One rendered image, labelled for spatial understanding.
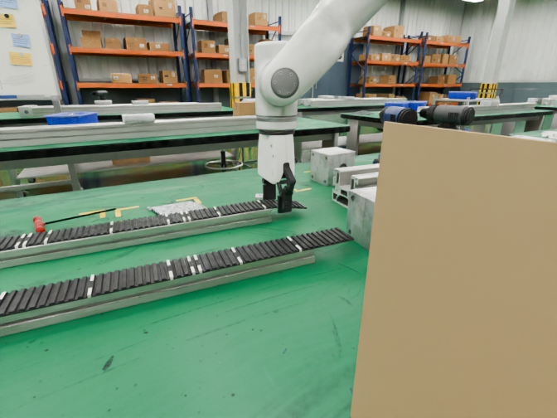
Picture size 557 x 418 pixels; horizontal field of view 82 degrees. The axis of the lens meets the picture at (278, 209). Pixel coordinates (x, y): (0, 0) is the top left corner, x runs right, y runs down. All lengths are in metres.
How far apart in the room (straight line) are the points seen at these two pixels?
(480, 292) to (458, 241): 0.03
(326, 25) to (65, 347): 0.58
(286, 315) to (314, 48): 0.41
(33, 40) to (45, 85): 0.32
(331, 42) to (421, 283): 0.46
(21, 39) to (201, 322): 3.03
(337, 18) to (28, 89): 2.88
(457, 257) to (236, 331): 0.29
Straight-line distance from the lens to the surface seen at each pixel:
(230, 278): 0.50
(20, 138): 2.03
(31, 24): 3.31
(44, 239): 0.69
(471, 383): 0.23
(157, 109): 3.86
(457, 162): 0.19
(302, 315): 0.44
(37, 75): 3.28
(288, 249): 0.53
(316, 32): 0.59
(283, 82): 0.56
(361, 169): 0.84
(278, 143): 0.64
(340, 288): 0.50
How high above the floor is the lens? 1.06
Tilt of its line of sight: 21 degrees down
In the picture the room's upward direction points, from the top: straight up
